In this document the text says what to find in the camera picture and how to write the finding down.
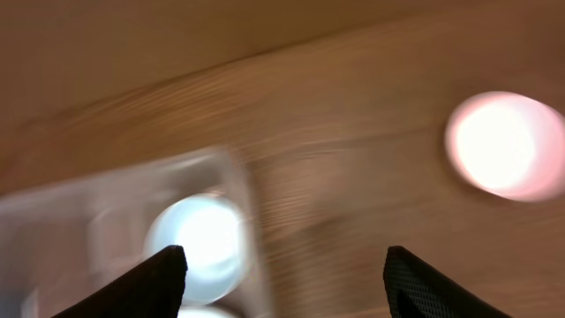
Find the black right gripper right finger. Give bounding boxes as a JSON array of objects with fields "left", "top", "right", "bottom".
[{"left": 383, "top": 246, "right": 509, "bottom": 318}]

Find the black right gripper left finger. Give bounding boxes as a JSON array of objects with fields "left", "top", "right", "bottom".
[{"left": 55, "top": 245, "right": 187, "bottom": 318}]

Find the light blue bowl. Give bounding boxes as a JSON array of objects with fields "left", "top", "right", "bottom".
[{"left": 144, "top": 194, "right": 250, "bottom": 306}]

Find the clear plastic storage bin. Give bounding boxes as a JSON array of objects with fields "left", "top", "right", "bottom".
[{"left": 1, "top": 147, "right": 275, "bottom": 318}]

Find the pink bowl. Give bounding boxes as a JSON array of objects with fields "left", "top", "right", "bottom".
[{"left": 444, "top": 92, "right": 564, "bottom": 202}]

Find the light blue plate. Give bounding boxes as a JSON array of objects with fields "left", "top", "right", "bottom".
[{"left": 177, "top": 307, "right": 237, "bottom": 318}]

